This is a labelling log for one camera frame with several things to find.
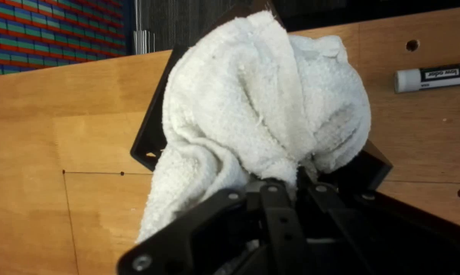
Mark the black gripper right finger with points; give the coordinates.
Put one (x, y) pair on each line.
(391, 238)

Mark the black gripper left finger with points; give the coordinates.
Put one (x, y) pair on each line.
(214, 229)

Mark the black square basket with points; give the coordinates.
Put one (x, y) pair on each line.
(150, 126)

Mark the white terry towel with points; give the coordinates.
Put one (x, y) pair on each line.
(254, 100)

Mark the black marker with white cap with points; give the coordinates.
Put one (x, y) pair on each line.
(437, 74)

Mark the grey metal post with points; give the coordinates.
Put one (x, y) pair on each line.
(142, 24)

